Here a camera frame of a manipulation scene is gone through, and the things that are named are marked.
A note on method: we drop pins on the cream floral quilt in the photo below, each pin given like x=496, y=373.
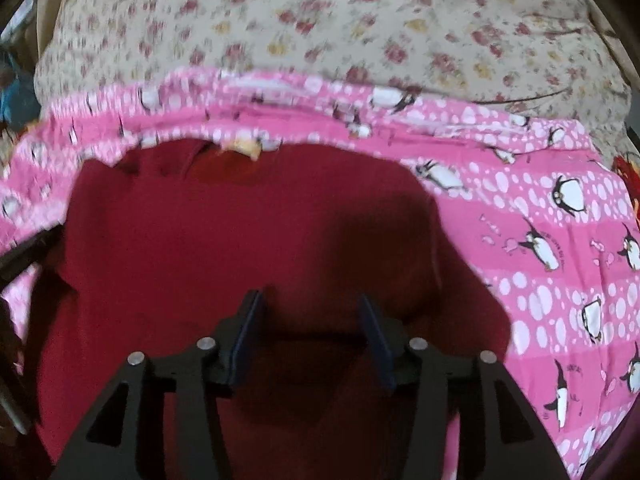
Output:
x=350, y=20

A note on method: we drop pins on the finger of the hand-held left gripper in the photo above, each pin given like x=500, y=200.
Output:
x=30, y=255
x=12, y=405

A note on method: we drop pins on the red patterned cloth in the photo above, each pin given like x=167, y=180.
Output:
x=627, y=175

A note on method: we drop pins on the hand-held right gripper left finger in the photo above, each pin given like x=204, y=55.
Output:
x=244, y=345

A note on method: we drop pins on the blue plastic bag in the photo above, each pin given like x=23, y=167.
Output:
x=17, y=95

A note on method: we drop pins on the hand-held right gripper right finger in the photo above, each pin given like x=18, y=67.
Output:
x=378, y=345

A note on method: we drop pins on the pink penguin print blanket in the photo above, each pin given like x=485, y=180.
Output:
x=525, y=195

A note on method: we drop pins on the dark red garment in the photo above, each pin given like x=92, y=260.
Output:
x=250, y=220

